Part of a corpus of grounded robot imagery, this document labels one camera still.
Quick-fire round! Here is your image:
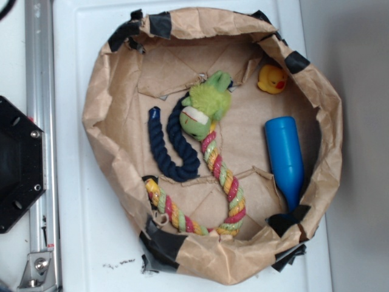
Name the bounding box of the metal corner bracket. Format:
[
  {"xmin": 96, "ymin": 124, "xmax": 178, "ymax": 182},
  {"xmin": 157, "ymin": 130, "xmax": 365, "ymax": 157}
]
[{"xmin": 17, "ymin": 251, "xmax": 57, "ymax": 291}]

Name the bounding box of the brown paper bag basket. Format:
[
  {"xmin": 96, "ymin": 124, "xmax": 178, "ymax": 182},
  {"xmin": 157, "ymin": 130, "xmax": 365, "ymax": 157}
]
[{"xmin": 83, "ymin": 7, "xmax": 343, "ymax": 285}]

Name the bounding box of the green plush frog toy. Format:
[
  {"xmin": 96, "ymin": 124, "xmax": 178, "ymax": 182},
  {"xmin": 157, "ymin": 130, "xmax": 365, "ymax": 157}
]
[{"xmin": 179, "ymin": 71, "xmax": 232, "ymax": 141}]

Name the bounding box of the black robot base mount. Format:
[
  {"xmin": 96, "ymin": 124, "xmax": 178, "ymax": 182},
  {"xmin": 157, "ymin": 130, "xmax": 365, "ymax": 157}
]
[{"xmin": 0, "ymin": 96, "xmax": 45, "ymax": 234}]

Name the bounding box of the white plastic tray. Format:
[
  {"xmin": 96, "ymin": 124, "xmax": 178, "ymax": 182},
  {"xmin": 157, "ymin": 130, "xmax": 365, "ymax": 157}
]
[{"xmin": 53, "ymin": 1, "xmax": 332, "ymax": 291}]

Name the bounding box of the blue plastic bottle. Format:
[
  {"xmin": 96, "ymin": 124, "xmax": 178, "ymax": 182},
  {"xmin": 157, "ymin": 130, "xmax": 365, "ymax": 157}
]
[{"xmin": 264, "ymin": 116, "xmax": 304, "ymax": 212}]

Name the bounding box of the dark blue rope toy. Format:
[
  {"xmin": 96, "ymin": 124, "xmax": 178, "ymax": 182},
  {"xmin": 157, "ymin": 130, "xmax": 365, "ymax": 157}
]
[{"xmin": 148, "ymin": 98, "xmax": 200, "ymax": 183}]

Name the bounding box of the aluminium frame rail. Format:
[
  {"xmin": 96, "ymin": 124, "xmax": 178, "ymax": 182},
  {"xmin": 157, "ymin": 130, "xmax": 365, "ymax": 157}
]
[{"xmin": 25, "ymin": 1, "xmax": 62, "ymax": 291}]

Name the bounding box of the yellow rubber duck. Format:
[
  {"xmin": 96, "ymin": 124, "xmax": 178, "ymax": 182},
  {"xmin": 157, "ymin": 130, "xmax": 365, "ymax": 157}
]
[{"xmin": 257, "ymin": 64, "xmax": 288, "ymax": 94}]

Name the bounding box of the multicolour twisted rope toy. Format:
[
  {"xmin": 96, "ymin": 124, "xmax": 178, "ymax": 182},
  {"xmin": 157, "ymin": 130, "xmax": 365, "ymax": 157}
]
[{"xmin": 145, "ymin": 122, "xmax": 246, "ymax": 236}]

